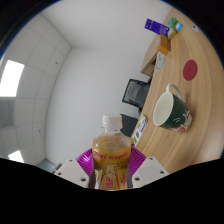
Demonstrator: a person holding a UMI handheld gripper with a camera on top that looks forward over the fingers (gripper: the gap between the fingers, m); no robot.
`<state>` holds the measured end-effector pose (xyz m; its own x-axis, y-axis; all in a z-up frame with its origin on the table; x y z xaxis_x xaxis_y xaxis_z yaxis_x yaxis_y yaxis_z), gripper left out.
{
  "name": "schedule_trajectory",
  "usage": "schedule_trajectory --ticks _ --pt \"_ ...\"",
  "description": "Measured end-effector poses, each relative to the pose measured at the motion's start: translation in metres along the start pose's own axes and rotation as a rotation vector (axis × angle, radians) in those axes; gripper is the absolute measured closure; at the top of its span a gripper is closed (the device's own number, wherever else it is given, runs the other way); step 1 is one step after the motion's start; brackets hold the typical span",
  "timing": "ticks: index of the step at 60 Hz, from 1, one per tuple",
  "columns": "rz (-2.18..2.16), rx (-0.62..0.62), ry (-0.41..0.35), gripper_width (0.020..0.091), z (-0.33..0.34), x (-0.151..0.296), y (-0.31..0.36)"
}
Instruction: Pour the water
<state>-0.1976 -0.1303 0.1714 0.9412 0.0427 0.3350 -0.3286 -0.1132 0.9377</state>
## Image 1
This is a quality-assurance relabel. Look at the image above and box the large square ceiling light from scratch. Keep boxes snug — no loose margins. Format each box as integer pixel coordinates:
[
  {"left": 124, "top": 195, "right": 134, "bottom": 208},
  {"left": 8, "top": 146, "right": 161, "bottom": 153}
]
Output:
[{"left": 0, "top": 59, "right": 25, "bottom": 98}]

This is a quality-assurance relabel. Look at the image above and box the orange wooden box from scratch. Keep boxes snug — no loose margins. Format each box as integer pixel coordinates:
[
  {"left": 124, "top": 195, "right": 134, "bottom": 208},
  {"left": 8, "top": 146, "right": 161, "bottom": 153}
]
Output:
[{"left": 156, "top": 34, "right": 172, "bottom": 56}]

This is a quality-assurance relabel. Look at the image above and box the wooden side desk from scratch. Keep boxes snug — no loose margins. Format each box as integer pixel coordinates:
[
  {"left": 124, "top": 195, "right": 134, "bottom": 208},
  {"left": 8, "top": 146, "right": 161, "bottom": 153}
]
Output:
[{"left": 140, "top": 33, "right": 168, "bottom": 78}]

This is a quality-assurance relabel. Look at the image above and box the flat green box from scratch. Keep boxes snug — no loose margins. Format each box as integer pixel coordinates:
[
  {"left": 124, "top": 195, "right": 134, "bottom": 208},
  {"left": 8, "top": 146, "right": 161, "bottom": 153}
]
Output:
[{"left": 167, "top": 17, "right": 180, "bottom": 30}]

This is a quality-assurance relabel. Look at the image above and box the green white-lined mug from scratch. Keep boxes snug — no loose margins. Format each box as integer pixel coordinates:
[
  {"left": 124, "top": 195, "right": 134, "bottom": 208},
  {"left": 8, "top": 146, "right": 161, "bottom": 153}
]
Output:
[{"left": 152, "top": 83, "right": 194, "bottom": 133}]

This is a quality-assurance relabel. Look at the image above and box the yellow-labelled tea drink bottle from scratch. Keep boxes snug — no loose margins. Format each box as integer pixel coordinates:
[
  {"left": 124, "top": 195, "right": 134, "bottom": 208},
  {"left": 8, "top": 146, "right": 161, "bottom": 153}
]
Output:
[{"left": 91, "top": 113, "right": 133, "bottom": 191}]

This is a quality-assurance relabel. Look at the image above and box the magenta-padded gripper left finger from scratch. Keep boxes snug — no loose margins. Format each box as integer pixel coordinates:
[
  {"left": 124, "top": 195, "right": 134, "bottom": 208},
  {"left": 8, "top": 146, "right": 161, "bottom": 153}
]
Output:
[{"left": 53, "top": 148, "right": 98, "bottom": 189}]

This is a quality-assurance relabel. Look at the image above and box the grey ceiling air vent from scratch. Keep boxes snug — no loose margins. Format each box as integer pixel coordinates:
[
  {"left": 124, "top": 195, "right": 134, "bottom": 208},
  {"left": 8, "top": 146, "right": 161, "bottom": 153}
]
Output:
[{"left": 0, "top": 99, "right": 16, "bottom": 129}]

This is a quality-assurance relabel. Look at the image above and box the purple upright box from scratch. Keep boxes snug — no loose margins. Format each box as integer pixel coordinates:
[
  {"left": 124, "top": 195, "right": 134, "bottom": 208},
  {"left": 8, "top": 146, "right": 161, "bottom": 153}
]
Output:
[{"left": 144, "top": 18, "right": 170, "bottom": 38}]

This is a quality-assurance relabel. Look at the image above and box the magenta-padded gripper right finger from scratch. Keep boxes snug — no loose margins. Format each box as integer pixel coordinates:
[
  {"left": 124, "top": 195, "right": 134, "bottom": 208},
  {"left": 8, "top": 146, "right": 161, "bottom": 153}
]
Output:
[{"left": 125, "top": 146, "right": 170, "bottom": 189}]

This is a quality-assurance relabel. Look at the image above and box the white printed leaflet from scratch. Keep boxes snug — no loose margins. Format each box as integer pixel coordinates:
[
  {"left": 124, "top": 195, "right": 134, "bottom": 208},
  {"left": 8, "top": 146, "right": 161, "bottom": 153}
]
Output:
[{"left": 130, "top": 114, "right": 148, "bottom": 145}]

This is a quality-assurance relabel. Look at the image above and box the small square ceiling light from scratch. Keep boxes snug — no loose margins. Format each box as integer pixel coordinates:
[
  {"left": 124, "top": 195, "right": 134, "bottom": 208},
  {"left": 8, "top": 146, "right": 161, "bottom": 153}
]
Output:
[{"left": 7, "top": 149, "right": 25, "bottom": 164}]

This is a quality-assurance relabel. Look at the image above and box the flat round red coaster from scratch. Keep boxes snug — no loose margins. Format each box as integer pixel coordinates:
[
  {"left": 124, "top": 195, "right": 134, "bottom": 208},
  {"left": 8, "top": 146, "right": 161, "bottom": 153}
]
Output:
[{"left": 182, "top": 59, "right": 199, "bottom": 82}]

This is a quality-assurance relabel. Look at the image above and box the small tan box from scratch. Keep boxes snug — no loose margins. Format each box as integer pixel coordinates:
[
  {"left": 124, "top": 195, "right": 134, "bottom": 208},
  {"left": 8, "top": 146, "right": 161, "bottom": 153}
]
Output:
[{"left": 168, "top": 28, "right": 178, "bottom": 40}]

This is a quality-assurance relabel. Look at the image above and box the black mesh office chair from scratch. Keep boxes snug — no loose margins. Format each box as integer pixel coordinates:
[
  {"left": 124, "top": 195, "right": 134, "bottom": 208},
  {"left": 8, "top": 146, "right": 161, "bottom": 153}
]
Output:
[{"left": 121, "top": 78, "right": 152, "bottom": 111}]

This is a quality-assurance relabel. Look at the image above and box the small light blue box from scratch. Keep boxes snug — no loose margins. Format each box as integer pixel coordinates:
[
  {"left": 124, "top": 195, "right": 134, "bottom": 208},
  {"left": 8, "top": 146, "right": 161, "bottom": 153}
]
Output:
[{"left": 174, "top": 22, "right": 184, "bottom": 33}]

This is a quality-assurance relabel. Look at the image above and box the white paper sheet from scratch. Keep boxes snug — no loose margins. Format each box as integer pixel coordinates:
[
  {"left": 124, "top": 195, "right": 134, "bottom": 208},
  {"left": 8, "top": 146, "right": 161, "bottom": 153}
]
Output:
[{"left": 154, "top": 51, "right": 167, "bottom": 72}]

